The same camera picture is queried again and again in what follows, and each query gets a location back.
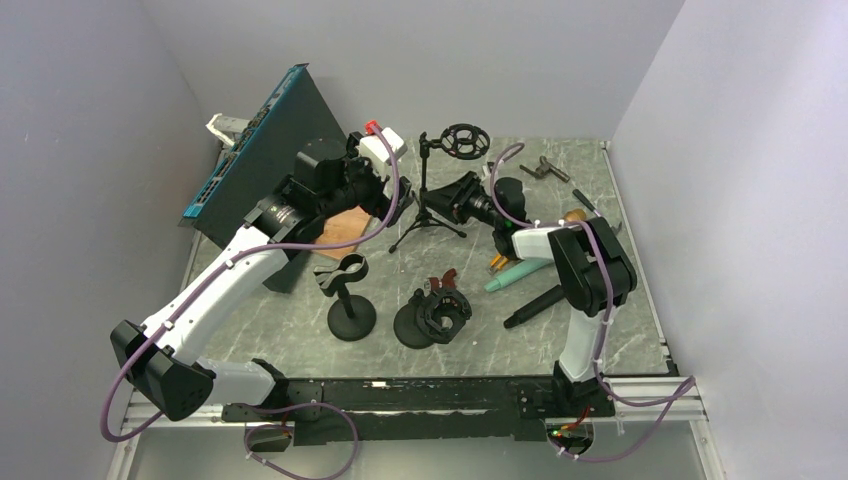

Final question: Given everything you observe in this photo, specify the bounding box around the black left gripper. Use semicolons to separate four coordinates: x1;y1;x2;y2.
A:
320;134;415;227

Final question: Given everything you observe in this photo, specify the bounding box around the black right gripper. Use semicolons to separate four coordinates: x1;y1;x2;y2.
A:
423;171;503;230

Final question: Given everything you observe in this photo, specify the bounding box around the black tripod mic stand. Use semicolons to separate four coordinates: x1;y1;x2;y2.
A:
388;123;491;254

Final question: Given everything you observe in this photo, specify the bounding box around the mint green microphone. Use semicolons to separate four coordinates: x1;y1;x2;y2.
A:
483;258;553;293

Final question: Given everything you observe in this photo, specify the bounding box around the black shock-mount desk stand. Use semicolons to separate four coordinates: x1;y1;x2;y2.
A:
393;287;473;350

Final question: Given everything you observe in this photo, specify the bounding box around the black clip desk mic stand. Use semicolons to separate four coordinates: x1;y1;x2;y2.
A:
313;252;377;342

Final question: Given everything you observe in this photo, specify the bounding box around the black microphone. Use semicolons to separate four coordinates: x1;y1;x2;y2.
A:
503;285;565;329

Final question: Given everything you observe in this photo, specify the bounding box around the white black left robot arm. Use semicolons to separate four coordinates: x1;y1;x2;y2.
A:
110;128;410;421

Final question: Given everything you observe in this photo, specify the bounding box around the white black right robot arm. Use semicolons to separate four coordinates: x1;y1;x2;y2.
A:
423;172;638;415

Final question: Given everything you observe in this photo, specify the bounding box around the wooden board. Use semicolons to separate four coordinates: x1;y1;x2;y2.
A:
313;207;371;260

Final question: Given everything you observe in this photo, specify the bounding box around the red brown spray nozzle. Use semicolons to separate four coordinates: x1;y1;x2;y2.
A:
427;268;458;292

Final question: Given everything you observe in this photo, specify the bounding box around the dark metal clamp tool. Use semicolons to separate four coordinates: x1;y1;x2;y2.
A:
520;155;571;183

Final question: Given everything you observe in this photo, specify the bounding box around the small metal hammer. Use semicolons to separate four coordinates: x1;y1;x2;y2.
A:
572;188;623;235

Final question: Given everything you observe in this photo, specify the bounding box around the white power strip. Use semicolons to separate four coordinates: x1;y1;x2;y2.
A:
205;113;255;149

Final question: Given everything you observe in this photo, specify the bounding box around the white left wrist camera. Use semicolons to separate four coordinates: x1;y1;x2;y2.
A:
349;120;408;178

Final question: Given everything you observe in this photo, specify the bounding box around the blue black network switch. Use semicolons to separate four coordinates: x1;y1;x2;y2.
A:
182;63;349;295

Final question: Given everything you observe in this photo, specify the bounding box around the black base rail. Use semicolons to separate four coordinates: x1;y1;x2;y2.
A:
221;375;615;446

